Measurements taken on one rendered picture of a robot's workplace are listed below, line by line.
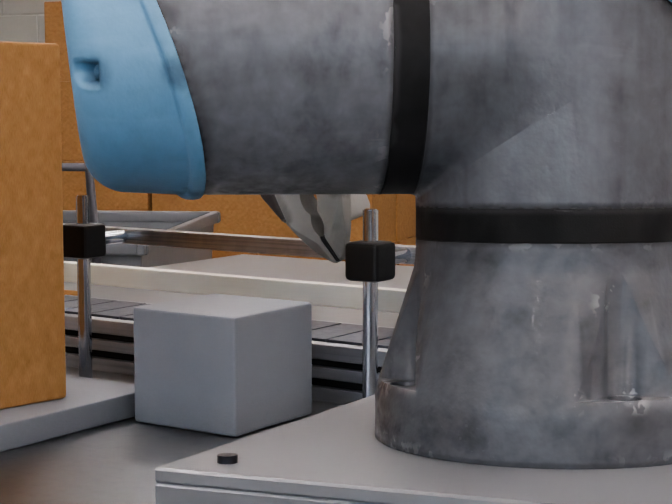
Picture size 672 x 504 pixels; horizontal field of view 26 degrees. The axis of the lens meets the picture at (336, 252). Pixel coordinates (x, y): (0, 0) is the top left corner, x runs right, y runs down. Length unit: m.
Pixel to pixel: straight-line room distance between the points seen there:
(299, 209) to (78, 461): 0.30
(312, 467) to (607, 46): 0.20
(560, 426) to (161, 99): 0.20
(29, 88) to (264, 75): 0.55
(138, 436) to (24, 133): 0.24
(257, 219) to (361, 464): 3.87
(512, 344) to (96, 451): 0.53
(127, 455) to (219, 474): 0.49
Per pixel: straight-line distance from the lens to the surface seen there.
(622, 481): 0.55
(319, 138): 0.57
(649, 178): 0.59
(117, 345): 1.34
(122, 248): 2.96
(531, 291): 0.57
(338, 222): 1.18
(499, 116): 0.57
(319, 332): 1.25
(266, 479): 0.54
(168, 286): 1.41
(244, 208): 4.44
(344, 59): 0.56
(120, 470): 1.00
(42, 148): 1.11
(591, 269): 0.57
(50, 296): 1.12
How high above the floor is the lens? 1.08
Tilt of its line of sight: 6 degrees down
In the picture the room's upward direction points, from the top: straight up
